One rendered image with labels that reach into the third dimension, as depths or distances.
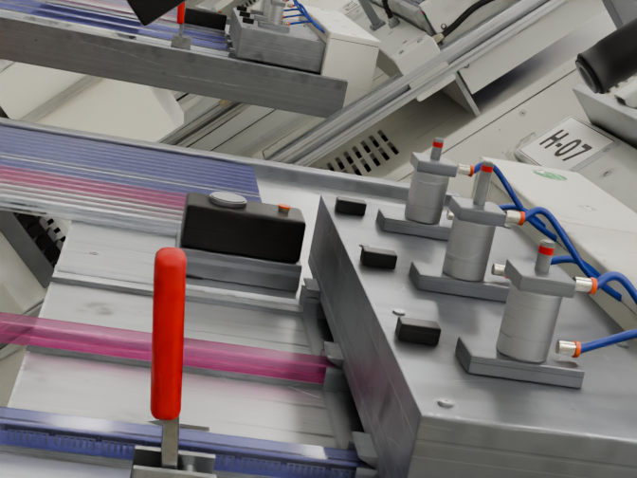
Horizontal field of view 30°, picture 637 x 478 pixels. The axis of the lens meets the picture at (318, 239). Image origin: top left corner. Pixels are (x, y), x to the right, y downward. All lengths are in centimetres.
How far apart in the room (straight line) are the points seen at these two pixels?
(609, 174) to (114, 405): 54
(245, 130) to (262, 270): 860
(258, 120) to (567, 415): 889
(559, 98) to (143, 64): 65
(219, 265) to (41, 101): 443
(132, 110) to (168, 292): 473
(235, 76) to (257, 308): 114
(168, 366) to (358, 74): 147
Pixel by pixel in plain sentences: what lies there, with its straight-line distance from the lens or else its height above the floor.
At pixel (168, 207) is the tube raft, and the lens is 86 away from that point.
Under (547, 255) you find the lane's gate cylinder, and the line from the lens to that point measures 50.
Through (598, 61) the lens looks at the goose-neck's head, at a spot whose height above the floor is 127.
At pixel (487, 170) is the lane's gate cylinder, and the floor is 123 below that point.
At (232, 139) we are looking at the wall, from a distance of 935.
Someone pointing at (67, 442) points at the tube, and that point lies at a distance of 50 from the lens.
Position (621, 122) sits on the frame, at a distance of 101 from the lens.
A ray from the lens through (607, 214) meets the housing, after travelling 79.
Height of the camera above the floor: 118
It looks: 3 degrees down
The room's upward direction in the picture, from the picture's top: 58 degrees clockwise
